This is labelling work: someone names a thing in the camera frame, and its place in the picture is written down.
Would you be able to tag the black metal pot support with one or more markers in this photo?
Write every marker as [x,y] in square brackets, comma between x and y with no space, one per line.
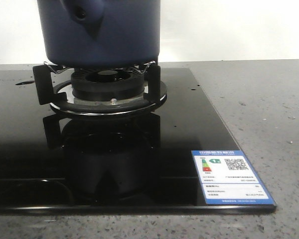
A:
[62,101]

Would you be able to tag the dark blue cooking pot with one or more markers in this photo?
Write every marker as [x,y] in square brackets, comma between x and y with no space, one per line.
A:
[100,33]

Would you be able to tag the black round gas burner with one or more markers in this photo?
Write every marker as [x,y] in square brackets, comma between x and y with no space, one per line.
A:
[103,85]

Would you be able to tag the blue white energy label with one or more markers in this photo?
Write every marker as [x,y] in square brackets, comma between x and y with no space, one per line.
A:
[227,178]

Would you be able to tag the black glass gas stove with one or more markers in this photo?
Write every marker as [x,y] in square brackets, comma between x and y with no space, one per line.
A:
[50,164]

